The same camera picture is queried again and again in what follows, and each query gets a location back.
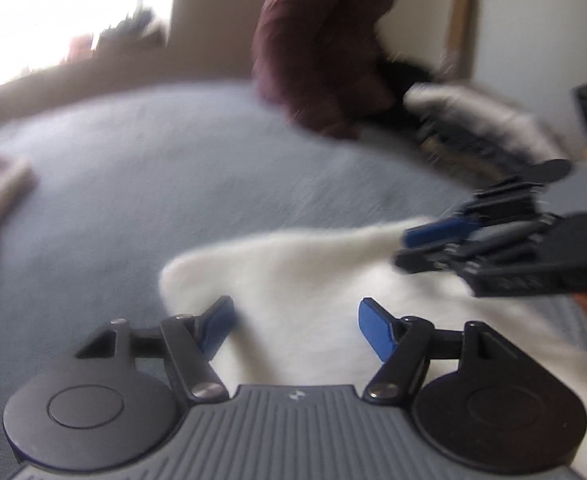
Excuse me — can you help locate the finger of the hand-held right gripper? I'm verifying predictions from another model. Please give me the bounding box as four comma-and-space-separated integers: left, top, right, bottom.
393, 220, 549, 275
404, 177, 549, 249

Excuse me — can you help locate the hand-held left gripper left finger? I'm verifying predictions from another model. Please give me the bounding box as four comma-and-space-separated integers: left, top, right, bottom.
76, 295, 235, 403

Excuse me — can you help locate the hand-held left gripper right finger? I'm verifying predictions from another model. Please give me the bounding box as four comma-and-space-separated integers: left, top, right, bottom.
358, 298, 511, 403

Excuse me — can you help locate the cream fluffy sweater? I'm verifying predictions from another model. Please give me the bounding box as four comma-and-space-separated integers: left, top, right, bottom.
158, 217, 587, 480

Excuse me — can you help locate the stack of folded clothes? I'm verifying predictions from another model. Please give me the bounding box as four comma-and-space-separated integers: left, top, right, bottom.
403, 82, 574, 186

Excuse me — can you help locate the cardboard box with clothes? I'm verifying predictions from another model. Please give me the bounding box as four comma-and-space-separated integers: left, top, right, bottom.
94, 10, 169, 51

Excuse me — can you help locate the tall cardboard box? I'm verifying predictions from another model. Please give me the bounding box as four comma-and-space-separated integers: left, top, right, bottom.
443, 0, 481, 81

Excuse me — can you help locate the red round object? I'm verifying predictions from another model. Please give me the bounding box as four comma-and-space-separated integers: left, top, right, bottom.
66, 35, 94, 61

